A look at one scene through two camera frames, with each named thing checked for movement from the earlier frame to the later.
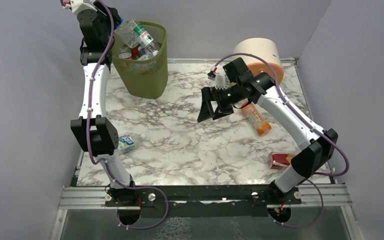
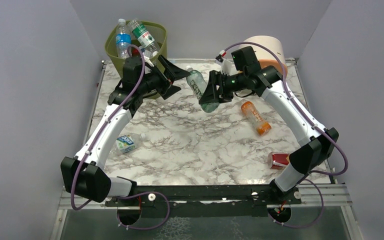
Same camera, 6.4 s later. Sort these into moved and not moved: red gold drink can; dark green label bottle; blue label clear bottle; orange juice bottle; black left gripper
Moved: blue label clear bottle; black left gripper
Not moved: red gold drink can; orange juice bottle; dark green label bottle
